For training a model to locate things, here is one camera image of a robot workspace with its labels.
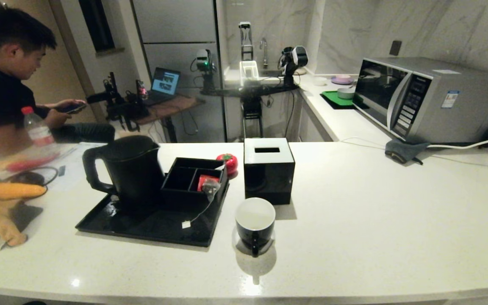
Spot black electric kettle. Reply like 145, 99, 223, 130
82, 135, 166, 205

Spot red tea packet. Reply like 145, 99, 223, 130
197, 174, 221, 192

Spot red tomato kitchen timer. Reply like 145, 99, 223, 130
216, 153, 238, 177

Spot black tissue box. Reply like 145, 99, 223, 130
243, 137, 296, 205

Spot black compartment organizer box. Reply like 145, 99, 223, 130
161, 157, 228, 205

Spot black mug white inside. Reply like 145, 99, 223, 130
235, 197, 277, 258

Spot wooden desk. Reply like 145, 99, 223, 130
134, 94, 205, 142

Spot chrome faucet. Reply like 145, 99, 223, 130
259, 37, 269, 68

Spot green tray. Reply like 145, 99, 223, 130
320, 90, 365, 110

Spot open laptop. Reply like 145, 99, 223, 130
147, 67, 181, 105

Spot black serving tray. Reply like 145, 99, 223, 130
75, 182, 230, 247

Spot dark grey cloth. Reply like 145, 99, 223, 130
385, 139, 432, 165

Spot printed white paper sheet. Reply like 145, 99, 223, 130
55, 143, 105, 178

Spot smartphone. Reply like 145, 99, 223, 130
58, 103, 88, 114

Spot dark window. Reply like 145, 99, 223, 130
78, 0, 115, 52

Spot plastic water bottle red cap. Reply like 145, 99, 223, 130
20, 106, 58, 153

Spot silver microwave oven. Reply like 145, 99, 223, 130
352, 57, 488, 144

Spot tea bag with string tag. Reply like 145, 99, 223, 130
181, 180, 221, 229

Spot thin white cord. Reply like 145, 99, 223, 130
340, 136, 391, 147

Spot black cable loop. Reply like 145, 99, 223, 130
11, 166, 59, 188

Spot thick white power cable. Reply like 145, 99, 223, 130
428, 135, 488, 150

